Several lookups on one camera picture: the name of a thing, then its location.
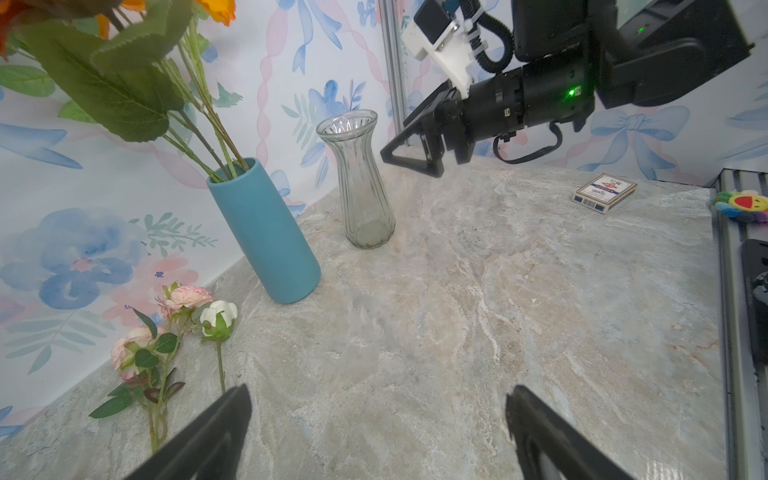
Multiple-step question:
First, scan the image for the pink bud flower stem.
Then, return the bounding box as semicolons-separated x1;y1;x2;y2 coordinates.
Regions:
89;282;213;453

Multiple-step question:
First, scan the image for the white rose bud stem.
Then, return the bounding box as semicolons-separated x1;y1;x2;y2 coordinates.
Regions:
199;300;238;394

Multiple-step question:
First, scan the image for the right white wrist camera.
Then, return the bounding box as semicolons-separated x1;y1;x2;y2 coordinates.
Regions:
401;0;475;100

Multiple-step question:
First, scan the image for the orange poppy flower stem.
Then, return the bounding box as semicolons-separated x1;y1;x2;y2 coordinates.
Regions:
93;1;248;183

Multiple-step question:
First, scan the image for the teal ceramic vase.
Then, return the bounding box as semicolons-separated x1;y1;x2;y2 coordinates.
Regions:
207;158;321;304

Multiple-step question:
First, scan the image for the small card box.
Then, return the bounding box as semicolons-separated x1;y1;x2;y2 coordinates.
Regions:
572;173;638;215

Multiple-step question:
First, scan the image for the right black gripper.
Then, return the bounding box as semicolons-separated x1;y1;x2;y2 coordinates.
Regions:
380;59;594;178

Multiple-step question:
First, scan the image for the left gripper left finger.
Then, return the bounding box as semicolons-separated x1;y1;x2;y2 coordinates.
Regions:
127;384;252;480

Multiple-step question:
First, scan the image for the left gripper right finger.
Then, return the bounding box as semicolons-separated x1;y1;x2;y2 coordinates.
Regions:
505;385;630;479

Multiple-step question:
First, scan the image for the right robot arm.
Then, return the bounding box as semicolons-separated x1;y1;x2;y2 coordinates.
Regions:
381;1;751;177

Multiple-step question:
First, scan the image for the black corrugated cable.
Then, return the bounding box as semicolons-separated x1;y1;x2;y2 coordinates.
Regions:
458;0;516;76

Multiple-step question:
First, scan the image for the small colourful toy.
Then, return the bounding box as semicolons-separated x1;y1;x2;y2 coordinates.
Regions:
713;190;768;224

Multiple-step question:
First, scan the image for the clear glass vase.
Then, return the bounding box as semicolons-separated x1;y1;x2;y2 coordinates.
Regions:
316;109;396;249

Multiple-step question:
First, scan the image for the aluminium rail frame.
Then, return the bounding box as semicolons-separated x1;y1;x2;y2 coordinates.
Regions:
710;167;768;480

